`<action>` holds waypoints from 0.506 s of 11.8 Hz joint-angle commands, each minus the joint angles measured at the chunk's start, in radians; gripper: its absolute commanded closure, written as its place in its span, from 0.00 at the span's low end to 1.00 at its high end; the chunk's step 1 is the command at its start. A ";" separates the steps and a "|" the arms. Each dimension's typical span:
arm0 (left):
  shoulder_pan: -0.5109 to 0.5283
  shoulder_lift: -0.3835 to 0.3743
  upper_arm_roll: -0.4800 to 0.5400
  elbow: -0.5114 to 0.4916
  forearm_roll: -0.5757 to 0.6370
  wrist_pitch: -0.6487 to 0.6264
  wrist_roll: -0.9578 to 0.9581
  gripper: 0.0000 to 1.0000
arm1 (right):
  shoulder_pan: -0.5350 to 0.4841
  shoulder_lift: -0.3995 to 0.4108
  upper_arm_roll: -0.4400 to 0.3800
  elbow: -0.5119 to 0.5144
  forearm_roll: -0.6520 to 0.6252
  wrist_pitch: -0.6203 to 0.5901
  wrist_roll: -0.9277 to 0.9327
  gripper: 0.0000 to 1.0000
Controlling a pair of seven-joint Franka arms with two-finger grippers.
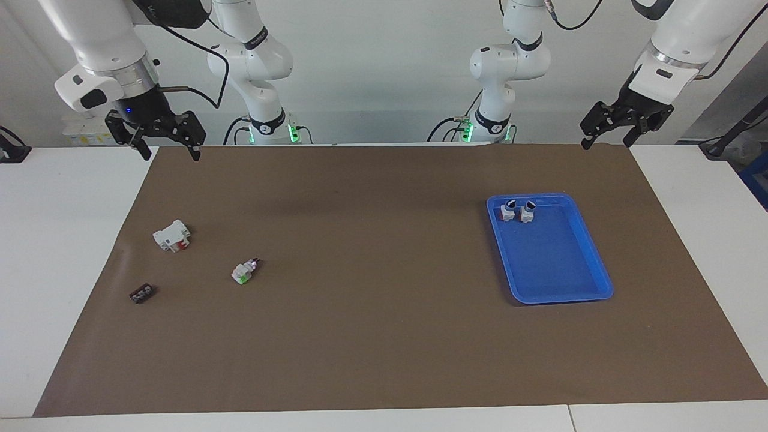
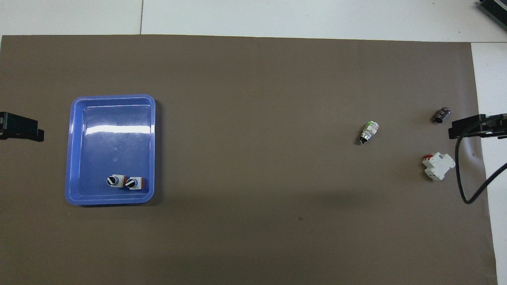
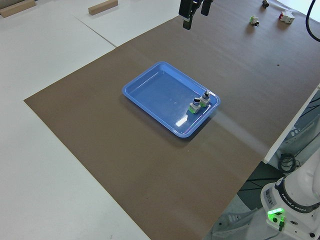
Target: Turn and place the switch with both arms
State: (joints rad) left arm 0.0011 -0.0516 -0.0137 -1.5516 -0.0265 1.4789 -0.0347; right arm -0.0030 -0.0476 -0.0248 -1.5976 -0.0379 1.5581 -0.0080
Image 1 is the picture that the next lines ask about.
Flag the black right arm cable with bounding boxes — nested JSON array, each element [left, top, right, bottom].
[[157, 18, 230, 110]]

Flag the blue plastic tray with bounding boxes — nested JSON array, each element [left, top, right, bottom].
[[486, 193, 614, 305]]

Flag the green-base rotary switch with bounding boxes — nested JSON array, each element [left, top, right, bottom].
[[231, 257, 261, 285]]

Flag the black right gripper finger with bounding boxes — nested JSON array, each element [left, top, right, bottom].
[[105, 111, 152, 161], [157, 111, 208, 161]]

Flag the black base cables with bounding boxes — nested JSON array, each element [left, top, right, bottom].
[[427, 90, 484, 143], [223, 116, 253, 146]]

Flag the white circuit breaker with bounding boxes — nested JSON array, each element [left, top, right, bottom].
[[152, 220, 191, 253]]

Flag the white background boxes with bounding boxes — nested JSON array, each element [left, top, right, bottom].
[[62, 116, 124, 146]]

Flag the black stand pole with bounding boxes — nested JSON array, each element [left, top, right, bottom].
[[699, 96, 768, 160]]

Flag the brown table mat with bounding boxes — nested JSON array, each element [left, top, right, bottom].
[[33, 144, 768, 418]]

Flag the blue storage box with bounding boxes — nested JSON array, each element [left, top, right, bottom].
[[739, 157, 768, 211]]

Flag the black table clamp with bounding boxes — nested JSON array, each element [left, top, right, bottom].
[[0, 126, 32, 164]]

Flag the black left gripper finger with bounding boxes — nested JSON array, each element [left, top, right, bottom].
[[623, 107, 674, 148], [580, 101, 628, 151]]

